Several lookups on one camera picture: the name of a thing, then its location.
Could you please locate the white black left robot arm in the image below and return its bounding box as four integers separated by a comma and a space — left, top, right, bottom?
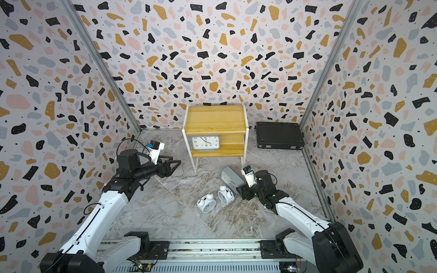
40, 148, 181, 273

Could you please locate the wooden shelf white metal frame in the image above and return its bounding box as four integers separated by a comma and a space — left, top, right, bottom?
182, 102, 249, 172

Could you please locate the grey square clock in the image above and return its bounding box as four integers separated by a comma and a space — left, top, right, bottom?
191, 135, 220, 151
221, 166, 246, 195

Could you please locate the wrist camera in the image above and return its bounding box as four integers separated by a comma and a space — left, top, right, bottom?
146, 141, 165, 165
241, 166, 257, 188

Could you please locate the white twin-bell clock right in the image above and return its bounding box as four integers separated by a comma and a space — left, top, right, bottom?
217, 185, 235, 206

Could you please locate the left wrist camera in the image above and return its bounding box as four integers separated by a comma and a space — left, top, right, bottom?
146, 141, 165, 165

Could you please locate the black flat case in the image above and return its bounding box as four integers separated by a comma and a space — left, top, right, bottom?
256, 122, 305, 150

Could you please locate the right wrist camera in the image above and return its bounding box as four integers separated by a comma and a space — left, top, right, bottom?
241, 166, 257, 188

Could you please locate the white twin-bell clock left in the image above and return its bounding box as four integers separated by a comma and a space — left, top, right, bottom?
197, 193, 216, 213

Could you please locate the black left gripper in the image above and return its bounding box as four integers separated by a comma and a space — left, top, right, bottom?
132, 155, 180, 183

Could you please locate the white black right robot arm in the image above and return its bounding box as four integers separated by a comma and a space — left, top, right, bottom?
237, 166, 364, 273

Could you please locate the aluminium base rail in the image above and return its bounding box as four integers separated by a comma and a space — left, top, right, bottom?
95, 238, 359, 273

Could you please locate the white twin-bell clock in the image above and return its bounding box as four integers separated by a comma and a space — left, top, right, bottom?
197, 193, 216, 213
217, 185, 235, 206

